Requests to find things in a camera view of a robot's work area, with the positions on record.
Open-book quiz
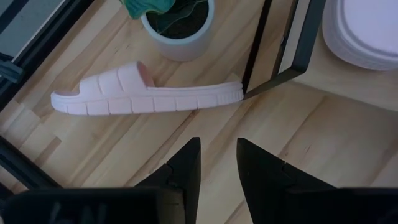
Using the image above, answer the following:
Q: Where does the white round plant pot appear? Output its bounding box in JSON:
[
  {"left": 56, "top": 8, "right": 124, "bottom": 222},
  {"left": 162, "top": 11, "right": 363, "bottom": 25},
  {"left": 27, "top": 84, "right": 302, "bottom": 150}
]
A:
[{"left": 140, "top": 0, "right": 215, "bottom": 62}]

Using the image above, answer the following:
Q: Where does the pink rubber slide sandal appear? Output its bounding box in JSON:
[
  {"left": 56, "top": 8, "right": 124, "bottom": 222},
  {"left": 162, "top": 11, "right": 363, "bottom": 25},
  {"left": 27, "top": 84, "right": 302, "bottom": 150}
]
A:
[
  {"left": 50, "top": 60, "right": 245, "bottom": 116},
  {"left": 322, "top": 0, "right": 398, "bottom": 72}
]

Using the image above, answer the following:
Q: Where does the small black table clamp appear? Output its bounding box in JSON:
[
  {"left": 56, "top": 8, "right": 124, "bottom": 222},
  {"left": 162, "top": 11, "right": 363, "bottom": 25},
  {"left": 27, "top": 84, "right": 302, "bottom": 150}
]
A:
[{"left": 0, "top": 58, "right": 24, "bottom": 83}]

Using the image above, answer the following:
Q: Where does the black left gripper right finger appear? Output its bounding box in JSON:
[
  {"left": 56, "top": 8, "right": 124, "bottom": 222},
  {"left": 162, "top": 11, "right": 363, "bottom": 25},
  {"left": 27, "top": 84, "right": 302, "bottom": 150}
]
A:
[{"left": 236, "top": 138, "right": 336, "bottom": 224}]

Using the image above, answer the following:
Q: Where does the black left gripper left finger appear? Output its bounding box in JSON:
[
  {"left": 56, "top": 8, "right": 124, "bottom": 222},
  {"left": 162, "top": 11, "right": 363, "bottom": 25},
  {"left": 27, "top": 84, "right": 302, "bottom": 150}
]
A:
[{"left": 135, "top": 136, "right": 202, "bottom": 224}]

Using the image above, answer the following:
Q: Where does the green leafy plant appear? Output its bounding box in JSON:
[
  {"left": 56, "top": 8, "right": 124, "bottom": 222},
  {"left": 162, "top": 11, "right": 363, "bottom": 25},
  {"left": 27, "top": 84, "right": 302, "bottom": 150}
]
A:
[{"left": 119, "top": 0, "right": 209, "bottom": 35}]

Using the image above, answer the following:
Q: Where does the wooden shelf with black frame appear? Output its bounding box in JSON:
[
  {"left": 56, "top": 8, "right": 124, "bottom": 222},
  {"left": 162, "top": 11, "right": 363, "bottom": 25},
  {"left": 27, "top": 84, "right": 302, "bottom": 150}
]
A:
[{"left": 241, "top": 0, "right": 398, "bottom": 113}]

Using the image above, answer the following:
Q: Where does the black aluminium table frame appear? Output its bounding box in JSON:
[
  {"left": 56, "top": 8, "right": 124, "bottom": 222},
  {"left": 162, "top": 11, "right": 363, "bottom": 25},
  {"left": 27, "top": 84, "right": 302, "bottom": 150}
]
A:
[{"left": 0, "top": 0, "right": 94, "bottom": 200}]

